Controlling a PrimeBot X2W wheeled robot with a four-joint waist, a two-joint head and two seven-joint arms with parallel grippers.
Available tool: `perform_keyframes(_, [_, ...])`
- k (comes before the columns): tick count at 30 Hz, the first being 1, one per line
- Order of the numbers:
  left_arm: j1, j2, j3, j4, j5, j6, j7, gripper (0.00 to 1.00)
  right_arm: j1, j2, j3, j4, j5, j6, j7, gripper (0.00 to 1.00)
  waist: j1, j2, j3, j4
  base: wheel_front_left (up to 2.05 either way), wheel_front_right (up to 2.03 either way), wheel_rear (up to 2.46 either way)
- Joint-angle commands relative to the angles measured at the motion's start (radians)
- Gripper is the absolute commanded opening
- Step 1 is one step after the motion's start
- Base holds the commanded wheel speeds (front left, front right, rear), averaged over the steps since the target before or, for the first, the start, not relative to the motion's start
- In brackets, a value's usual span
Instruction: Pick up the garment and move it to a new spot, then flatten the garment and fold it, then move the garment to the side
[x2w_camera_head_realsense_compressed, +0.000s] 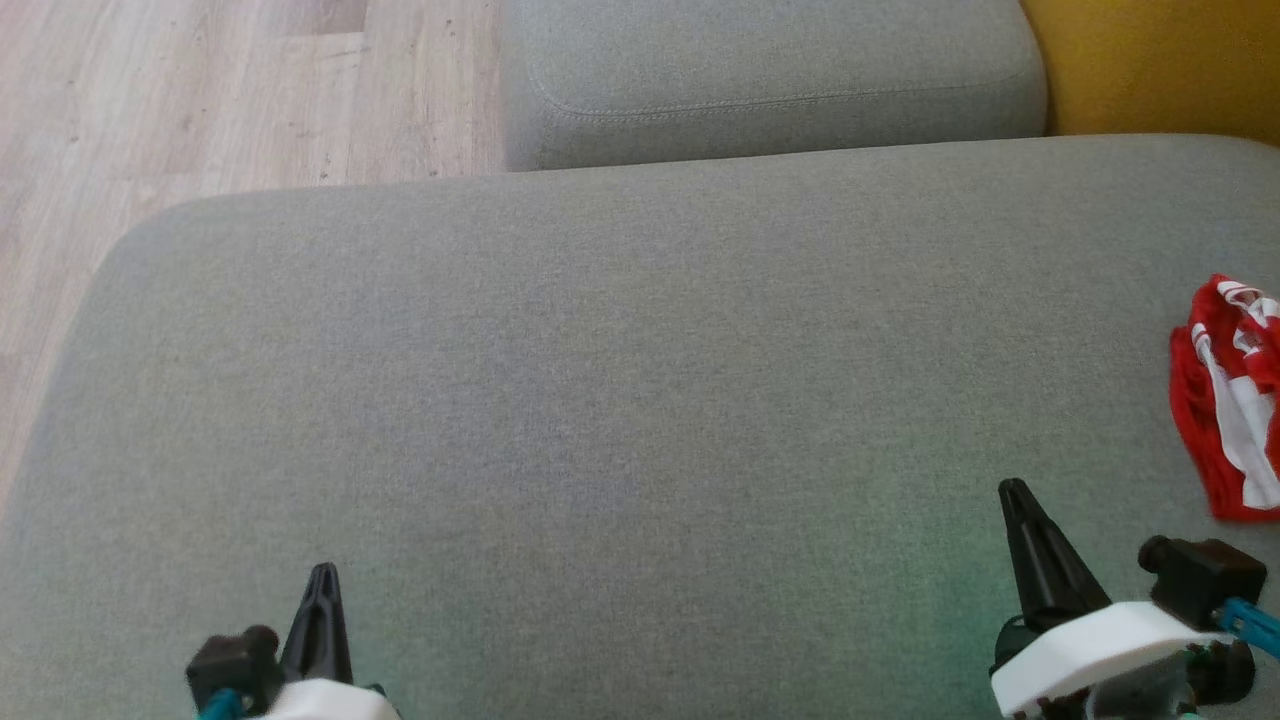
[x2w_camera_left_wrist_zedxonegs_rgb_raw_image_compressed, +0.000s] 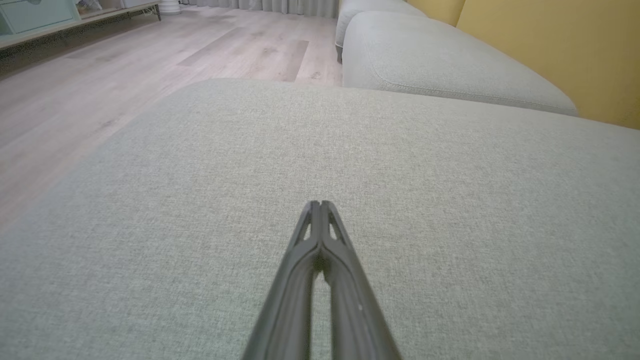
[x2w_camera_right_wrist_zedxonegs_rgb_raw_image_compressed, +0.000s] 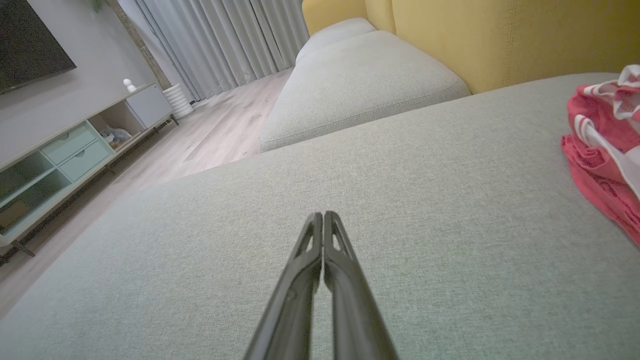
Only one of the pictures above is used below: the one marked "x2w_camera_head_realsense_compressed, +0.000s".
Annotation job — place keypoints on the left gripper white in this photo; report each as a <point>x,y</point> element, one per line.
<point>330,703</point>

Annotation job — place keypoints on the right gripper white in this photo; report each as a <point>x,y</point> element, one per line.
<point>1090,650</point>

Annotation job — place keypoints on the red shirt with white sleeves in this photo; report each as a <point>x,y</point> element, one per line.
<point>1205,450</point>

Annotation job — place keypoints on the large grey sofa seat cushion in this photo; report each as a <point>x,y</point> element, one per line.
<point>600,400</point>

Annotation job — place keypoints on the mustard yellow upholstered panel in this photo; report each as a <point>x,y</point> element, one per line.
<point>1170,60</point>

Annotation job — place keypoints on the small grey sofa cushion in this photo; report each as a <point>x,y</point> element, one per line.
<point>780,60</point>

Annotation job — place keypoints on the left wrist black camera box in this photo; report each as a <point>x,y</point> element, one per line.
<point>235,665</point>

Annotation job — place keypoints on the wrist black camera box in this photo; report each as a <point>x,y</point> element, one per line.
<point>235,665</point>
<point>1210,580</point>

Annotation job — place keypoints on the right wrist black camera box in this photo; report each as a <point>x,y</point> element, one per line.
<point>1210,580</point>

